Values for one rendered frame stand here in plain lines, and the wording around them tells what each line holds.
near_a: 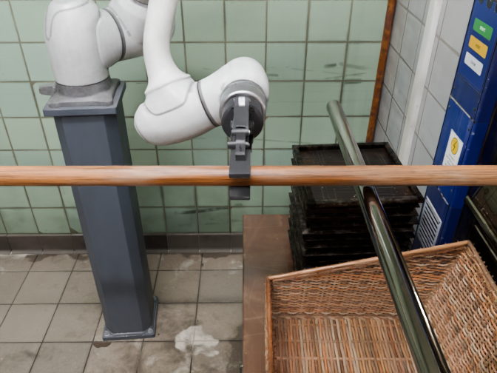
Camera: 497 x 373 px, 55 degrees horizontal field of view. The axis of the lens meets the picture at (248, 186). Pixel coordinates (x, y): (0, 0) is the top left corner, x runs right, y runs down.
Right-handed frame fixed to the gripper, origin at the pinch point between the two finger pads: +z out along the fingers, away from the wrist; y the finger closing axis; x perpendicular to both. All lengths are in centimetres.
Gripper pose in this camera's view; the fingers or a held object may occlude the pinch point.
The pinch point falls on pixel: (239, 174)
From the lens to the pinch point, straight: 70.5
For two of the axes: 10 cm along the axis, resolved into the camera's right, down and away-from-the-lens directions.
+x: -10.0, 0.0, 0.1
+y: 0.0, 8.3, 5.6
